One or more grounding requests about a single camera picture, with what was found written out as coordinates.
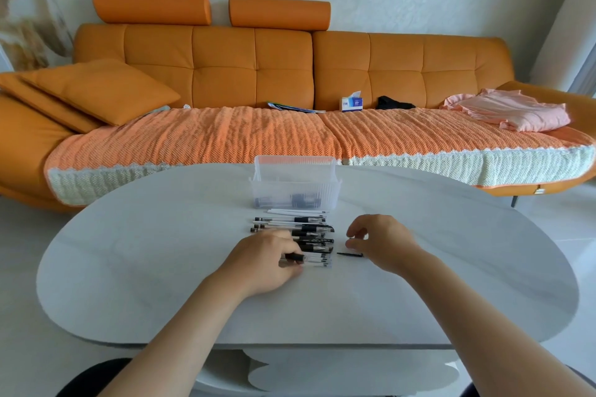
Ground person's right hand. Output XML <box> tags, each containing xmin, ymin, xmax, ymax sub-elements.
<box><xmin>345</xmin><ymin>214</ymin><xmax>425</xmax><ymax>278</ymax></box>

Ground person's left hand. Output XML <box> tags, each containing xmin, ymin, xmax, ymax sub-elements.
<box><xmin>218</xmin><ymin>229</ymin><xmax>305</xmax><ymax>301</ymax></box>

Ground clear-barrel black-cap pen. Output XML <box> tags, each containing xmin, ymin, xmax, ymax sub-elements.
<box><xmin>278</xmin><ymin>252</ymin><xmax>332</xmax><ymax>268</ymax></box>

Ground person's right forearm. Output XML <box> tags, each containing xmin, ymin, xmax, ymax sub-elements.
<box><xmin>396</xmin><ymin>253</ymin><xmax>596</xmax><ymax>397</ymax></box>

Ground person's left forearm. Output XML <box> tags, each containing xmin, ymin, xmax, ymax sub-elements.
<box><xmin>99</xmin><ymin>278</ymin><xmax>247</xmax><ymax>397</ymax></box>

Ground row of black gel pens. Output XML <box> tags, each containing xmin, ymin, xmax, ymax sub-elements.
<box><xmin>251</xmin><ymin>209</ymin><xmax>335</xmax><ymax>268</ymax></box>

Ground clear plastic storage box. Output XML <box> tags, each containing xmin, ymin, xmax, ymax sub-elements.
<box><xmin>249</xmin><ymin>155</ymin><xmax>342</xmax><ymax>212</ymax></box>

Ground white table base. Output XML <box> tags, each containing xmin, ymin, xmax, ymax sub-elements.
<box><xmin>192</xmin><ymin>345</ymin><xmax>472</xmax><ymax>397</ymax></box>

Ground orange knitted sofa cover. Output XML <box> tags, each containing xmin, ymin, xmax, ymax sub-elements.
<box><xmin>44</xmin><ymin>106</ymin><xmax>346</xmax><ymax>207</ymax></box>
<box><xmin>318</xmin><ymin>108</ymin><xmax>596</xmax><ymax>189</ymax></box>

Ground blue white tissue box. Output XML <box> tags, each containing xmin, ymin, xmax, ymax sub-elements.
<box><xmin>340</xmin><ymin>91</ymin><xmax>364</xmax><ymax>113</ymax></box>

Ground black cloth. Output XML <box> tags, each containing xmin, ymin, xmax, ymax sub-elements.
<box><xmin>375</xmin><ymin>96</ymin><xmax>416</xmax><ymax>111</ymax></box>

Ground blue booklet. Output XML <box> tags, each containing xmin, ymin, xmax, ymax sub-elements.
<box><xmin>267</xmin><ymin>101</ymin><xmax>327</xmax><ymax>114</ymax></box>

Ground orange leather sofa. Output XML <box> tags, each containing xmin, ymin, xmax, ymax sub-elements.
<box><xmin>0</xmin><ymin>23</ymin><xmax>596</xmax><ymax>213</ymax></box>

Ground pink garment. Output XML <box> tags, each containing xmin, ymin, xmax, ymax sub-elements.
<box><xmin>440</xmin><ymin>89</ymin><xmax>571</xmax><ymax>133</ymax></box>

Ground white fabric piece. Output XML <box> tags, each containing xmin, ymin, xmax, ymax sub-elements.
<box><xmin>141</xmin><ymin>104</ymin><xmax>192</xmax><ymax>118</ymax></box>

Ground person's left leg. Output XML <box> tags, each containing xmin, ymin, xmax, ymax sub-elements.
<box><xmin>55</xmin><ymin>358</ymin><xmax>134</xmax><ymax>397</ymax></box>

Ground short orange bolster headrest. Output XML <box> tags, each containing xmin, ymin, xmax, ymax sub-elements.
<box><xmin>228</xmin><ymin>0</ymin><xmax>332</xmax><ymax>32</ymax></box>

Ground orange square cushion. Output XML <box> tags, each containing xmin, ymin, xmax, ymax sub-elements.
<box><xmin>0</xmin><ymin>72</ymin><xmax>104</xmax><ymax>134</ymax></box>
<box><xmin>18</xmin><ymin>58</ymin><xmax>181</xmax><ymax>127</ymax></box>

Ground grey curtain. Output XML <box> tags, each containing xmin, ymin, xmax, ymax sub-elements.
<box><xmin>569</xmin><ymin>41</ymin><xmax>596</xmax><ymax>100</ymax></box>

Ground long orange bolster headrest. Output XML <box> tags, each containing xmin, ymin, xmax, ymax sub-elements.
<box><xmin>92</xmin><ymin>0</ymin><xmax>212</xmax><ymax>26</ymax></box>

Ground abstract wall painting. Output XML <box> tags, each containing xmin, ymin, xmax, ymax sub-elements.
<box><xmin>0</xmin><ymin>0</ymin><xmax>75</xmax><ymax>73</ymax></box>

